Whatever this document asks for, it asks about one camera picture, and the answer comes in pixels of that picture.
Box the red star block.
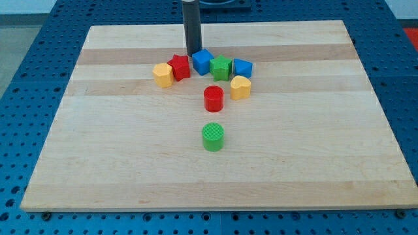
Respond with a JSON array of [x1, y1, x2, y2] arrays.
[[167, 54, 191, 82]]

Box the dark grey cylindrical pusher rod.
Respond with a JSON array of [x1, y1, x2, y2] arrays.
[[182, 0, 202, 56]]

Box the green cylinder block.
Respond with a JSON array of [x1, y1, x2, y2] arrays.
[[202, 122, 225, 152]]

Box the blue triangle block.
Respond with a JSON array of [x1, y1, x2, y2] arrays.
[[233, 58, 253, 78]]

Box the yellow heart block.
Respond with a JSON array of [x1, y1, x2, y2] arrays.
[[230, 75, 251, 100]]

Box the green star block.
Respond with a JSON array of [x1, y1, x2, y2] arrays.
[[210, 55, 232, 82]]

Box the light wooden board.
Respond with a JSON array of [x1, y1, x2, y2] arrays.
[[20, 20, 417, 212]]

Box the yellow pentagon block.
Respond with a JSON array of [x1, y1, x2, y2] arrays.
[[152, 63, 174, 88]]

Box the blue cube block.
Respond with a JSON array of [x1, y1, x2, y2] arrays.
[[192, 49, 214, 76]]

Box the red cylinder block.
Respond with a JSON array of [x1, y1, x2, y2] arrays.
[[203, 86, 224, 112]]

